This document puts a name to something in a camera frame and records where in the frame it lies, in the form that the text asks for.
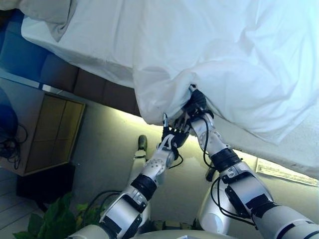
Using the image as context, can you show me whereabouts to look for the black tangled cables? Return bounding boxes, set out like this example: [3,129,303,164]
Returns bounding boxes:
[0,123,28,170]

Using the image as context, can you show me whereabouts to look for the silver robot right leg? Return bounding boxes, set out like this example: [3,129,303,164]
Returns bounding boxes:
[196,168,226,235]

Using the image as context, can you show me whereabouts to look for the printed paper sheet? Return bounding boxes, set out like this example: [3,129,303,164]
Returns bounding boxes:
[255,156,319,187]

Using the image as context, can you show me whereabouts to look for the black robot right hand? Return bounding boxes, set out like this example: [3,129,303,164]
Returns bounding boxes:
[183,84,208,118]

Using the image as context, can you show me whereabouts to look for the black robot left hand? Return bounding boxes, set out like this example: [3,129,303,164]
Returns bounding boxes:
[160,112,192,150]

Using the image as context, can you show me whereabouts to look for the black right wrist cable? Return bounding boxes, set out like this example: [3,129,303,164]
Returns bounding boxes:
[201,116,214,175]

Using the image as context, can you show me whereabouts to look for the white fitted bed sheet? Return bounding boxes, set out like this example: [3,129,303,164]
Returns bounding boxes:
[21,0,141,88]

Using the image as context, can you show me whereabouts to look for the large beige pillow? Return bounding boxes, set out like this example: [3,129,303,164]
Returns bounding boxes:
[19,0,77,42]

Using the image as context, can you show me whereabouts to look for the silver robot leg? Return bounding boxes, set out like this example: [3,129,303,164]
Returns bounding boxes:
[196,168,226,235]
[131,134,151,176]

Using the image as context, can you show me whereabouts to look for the white duvet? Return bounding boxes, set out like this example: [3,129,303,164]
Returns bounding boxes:
[131,0,319,146]

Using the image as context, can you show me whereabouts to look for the wooden nightstand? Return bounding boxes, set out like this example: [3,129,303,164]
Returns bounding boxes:
[24,93,87,177]

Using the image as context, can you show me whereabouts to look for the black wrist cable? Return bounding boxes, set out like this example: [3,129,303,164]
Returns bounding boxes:
[171,153,184,169]
[201,116,214,175]

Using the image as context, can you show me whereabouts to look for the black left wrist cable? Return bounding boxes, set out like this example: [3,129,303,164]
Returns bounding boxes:
[171,153,184,169]

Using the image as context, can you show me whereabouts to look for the grey robot torso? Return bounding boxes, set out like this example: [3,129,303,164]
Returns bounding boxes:
[66,221,251,239]

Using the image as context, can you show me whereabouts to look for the silver robot left leg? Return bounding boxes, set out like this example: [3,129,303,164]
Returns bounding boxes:
[131,134,151,176]

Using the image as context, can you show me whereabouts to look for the green leafy plant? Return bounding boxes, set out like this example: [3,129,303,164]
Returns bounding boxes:
[13,191,106,239]

